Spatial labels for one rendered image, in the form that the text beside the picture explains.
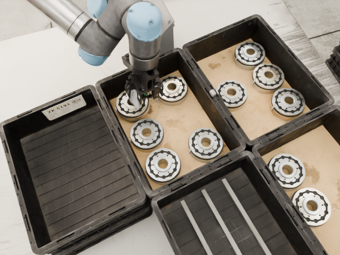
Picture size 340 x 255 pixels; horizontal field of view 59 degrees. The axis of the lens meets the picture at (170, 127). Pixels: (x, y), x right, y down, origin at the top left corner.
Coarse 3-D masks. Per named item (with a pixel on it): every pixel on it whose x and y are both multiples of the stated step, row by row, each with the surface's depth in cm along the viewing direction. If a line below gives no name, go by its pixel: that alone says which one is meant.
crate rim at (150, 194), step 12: (180, 48) 96; (120, 72) 93; (192, 72) 92; (96, 84) 91; (204, 84) 90; (108, 108) 89; (216, 108) 86; (228, 120) 84; (120, 132) 86; (240, 144) 81; (132, 156) 81; (228, 156) 80; (204, 168) 79; (144, 180) 78; (180, 180) 78; (156, 192) 76
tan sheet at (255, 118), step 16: (208, 64) 105; (224, 64) 105; (224, 80) 102; (240, 80) 102; (256, 96) 99; (240, 112) 97; (256, 112) 96; (304, 112) 96; (256, 128) 94; (272, 128) 94
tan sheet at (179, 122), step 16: (192, 96) 100; (160, 112) 98; (176, 112) 98; (192, 112) 97; (128, 128) 96; (176, 128) 95; (192, 128) 95; (176, 144) 93; (208, 144) 92; (224, 144) 92; (144, 160) 91; (192, 160) 90
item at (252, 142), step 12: (240, 24) 100; (264, 24) 99; (204, 36) 98; (276, 36) 97; (288, 48) 95; (192, 60) 94; (300, 60) 92; (216, 96) 88; (324, 108) 85; (300, 120) 84; (240, 132) 83; (276, 132) 84; (252, 144) 81
